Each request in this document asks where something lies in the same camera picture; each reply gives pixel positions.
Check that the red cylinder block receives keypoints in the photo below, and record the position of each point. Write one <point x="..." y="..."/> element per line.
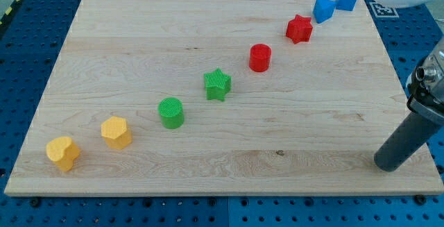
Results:
<point x="260" y="57"/>

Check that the yellow hexagon block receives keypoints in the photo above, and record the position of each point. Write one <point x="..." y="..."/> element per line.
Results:
<point x="116" y="133"/>

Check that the red star block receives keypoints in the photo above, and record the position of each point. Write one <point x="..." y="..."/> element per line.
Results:
<point x="299" y="29"/>

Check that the fiducial marker tag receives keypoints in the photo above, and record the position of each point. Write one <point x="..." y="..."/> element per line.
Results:
<point x="381" y="11"/>

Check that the green star block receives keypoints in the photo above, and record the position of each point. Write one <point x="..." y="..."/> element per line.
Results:
<point x="217" y="85"/>

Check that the blue wedge block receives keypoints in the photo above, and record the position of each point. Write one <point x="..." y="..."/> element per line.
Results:
<point x="323" y="10"/>

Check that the wooden board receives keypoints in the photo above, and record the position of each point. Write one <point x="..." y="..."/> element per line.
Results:
<point x="308" y="126"/>

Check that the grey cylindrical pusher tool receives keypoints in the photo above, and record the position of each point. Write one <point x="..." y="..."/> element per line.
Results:
<point x="407" y="138"/>

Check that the green cylinder block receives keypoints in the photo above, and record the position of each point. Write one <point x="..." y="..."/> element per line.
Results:
<point x="171" y="113"/>

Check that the yellow heart block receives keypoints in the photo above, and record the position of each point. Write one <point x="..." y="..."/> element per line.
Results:
<point x="62" y="151"/>

